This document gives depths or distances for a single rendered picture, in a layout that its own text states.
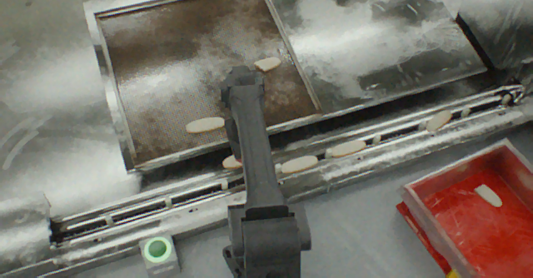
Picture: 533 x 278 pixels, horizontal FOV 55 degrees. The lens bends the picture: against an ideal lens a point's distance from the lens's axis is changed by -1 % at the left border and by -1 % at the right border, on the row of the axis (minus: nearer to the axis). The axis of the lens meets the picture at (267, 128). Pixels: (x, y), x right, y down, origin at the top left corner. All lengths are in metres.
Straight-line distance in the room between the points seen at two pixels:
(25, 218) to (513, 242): 1.12
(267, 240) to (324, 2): 1.04
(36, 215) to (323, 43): 0.87
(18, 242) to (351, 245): 0.73
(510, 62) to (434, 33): 0.23
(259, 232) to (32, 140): 0.92
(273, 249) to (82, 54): 1.12
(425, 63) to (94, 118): 0.95
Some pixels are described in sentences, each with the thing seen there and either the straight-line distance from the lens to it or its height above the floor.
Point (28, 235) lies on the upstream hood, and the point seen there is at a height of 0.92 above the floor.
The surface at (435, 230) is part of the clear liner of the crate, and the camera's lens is 1.21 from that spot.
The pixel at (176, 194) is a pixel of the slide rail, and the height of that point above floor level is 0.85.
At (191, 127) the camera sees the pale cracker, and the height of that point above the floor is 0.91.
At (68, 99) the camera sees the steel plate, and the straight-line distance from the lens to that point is 1.56.
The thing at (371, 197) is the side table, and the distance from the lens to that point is 1.33.
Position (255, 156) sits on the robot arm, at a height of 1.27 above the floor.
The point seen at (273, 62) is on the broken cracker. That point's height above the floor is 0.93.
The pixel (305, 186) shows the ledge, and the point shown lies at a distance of 1.26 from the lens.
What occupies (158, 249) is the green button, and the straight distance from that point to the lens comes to 1.15.
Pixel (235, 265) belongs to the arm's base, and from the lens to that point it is 1.19.
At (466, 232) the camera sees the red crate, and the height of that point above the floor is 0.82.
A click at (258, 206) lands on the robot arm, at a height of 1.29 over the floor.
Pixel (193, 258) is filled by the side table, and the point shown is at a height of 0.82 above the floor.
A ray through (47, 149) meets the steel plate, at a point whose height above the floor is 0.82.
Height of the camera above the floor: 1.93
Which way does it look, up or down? 52 degrees down
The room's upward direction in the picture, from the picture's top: 3 degrees clockwise
